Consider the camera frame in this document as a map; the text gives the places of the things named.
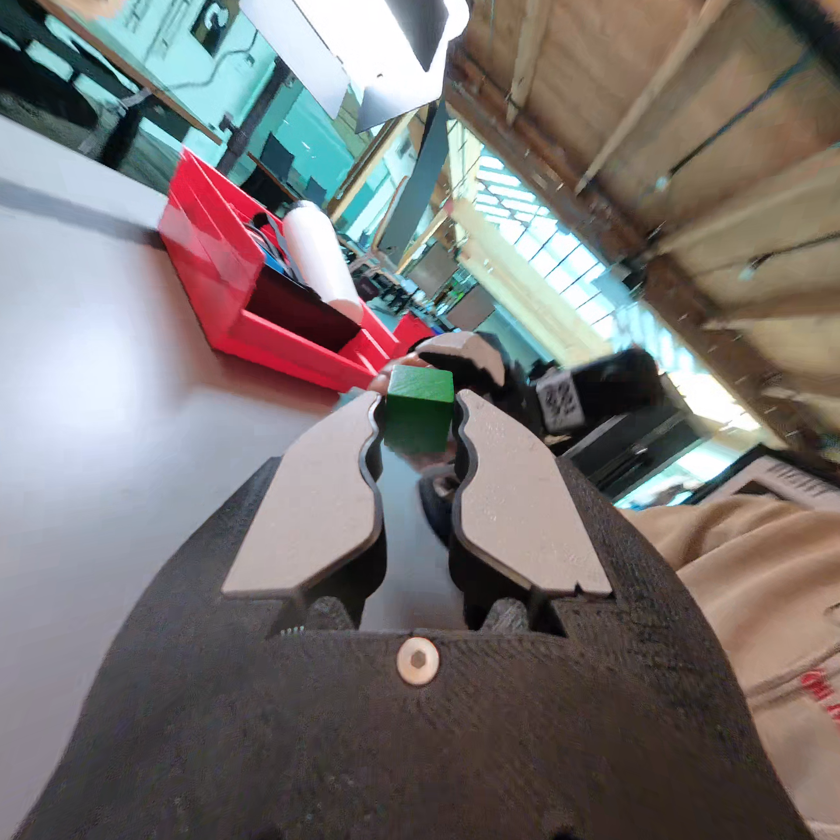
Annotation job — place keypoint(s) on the green wooden cube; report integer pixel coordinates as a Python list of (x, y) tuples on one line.
[(420, 413)]

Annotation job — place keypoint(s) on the framed marker poster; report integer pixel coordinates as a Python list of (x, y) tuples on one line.
[(787, 485)]

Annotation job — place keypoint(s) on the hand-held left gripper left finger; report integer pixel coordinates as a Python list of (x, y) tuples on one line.
[(308, 512)]

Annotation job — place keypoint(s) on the black monitor screen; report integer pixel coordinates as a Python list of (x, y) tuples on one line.
[(630, 446)]

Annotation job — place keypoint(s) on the black stand pole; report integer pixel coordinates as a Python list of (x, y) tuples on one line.
[(253, 118)]

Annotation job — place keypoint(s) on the black white wall picture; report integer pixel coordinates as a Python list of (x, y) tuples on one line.
[(213, 26)]

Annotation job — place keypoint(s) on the person's right hand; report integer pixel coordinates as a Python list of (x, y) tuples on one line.
[(400, 365)]

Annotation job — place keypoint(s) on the red storage bin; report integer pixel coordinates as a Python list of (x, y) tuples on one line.
[(410, 328)]

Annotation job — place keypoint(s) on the person's beige hoodie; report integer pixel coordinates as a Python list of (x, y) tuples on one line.
[(787, 656)]

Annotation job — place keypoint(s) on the red plastic bin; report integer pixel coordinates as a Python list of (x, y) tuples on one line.
[(210, 275)]

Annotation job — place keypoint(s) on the person's right forearm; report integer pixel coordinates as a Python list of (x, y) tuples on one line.
[(722, 525)]

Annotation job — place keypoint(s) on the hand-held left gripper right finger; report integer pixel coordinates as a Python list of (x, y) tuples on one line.
[(531, 518)]

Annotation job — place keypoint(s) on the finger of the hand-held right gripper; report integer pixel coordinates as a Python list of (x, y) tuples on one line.
[(466, 348)]

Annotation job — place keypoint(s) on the white water bottle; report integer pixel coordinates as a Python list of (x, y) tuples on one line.
[(321, 262)]

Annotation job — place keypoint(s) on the brown board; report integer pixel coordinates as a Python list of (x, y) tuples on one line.
[(469, 308), (430, 269)]

